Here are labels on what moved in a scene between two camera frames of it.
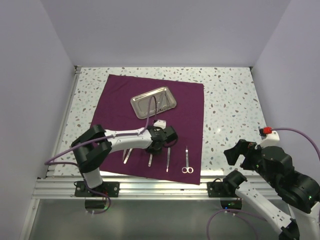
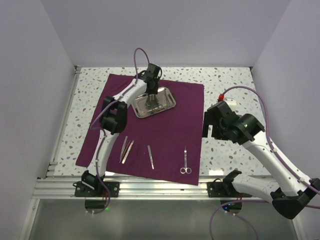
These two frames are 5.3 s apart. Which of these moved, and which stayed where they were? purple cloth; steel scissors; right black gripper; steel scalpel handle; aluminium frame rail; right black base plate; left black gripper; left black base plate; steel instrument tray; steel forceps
Moved: left black gripper; right black gripper; steel scalpel handle; steel forceps
Stayed: steel instrument tray; right black base plate; purple cloth; aluminium frame rail; left black base plate; steel scissors
